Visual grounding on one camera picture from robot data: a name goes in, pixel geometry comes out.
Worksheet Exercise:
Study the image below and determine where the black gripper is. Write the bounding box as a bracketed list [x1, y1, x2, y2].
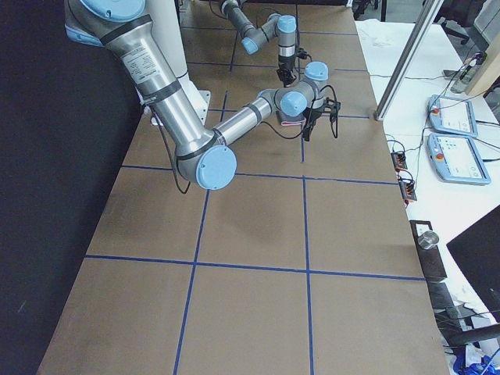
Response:
[302, 98, 341, 141]
[277, 47, 309, 87]

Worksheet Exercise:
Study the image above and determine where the black orange connector box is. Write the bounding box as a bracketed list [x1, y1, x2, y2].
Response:
[398, 178, 417, 204]
[391, 151, 408, 172]

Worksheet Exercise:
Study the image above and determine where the blue plastic bag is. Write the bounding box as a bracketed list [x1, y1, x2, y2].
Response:
[452, 345, 500, 375]

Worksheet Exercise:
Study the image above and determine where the steel metal cup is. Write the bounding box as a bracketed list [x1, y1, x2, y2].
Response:
[417, 230, 440, 250]

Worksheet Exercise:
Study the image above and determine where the black monitor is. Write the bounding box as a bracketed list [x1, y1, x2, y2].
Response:
[447, 206, 499, 321]

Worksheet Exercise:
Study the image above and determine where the black box with label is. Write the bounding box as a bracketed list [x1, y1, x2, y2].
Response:
[409, 220, 447, 283]

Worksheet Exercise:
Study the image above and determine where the teach pendant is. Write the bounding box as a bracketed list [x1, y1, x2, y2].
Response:
[427, 133, 491, 186]
[427, 95, 478, 138]

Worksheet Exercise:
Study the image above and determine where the aluminium profile post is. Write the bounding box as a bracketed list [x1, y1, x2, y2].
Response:
[374, 0, 444, 121]

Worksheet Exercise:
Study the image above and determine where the far teach pendant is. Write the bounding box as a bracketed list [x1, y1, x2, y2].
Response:
[427, 95, 478, 138]

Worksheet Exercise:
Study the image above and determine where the black office chair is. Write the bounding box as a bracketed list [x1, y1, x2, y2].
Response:
[434, 0, 470, 45]

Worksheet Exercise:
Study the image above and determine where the pink towel white edge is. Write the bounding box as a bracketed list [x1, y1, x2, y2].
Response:
[276, 111, 305, 127]

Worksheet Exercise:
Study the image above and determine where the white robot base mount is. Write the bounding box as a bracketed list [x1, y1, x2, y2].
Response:
[145, 0, 211, 124]

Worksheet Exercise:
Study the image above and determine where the near teach pendant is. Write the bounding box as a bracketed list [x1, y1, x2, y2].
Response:
[427, 133, 491, 186]

